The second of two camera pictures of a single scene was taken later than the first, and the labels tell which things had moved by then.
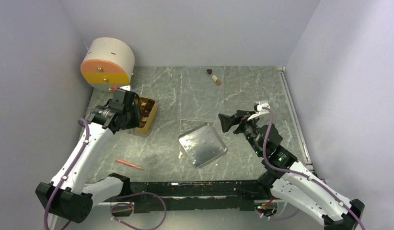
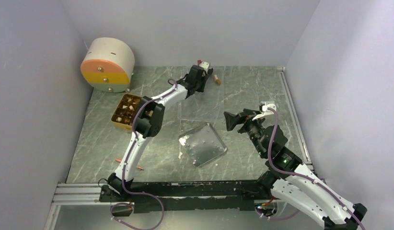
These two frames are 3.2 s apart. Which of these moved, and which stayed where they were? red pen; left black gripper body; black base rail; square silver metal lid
Moved: left black gripper body
Stayed: red pen; square silver metal lid; black base rail
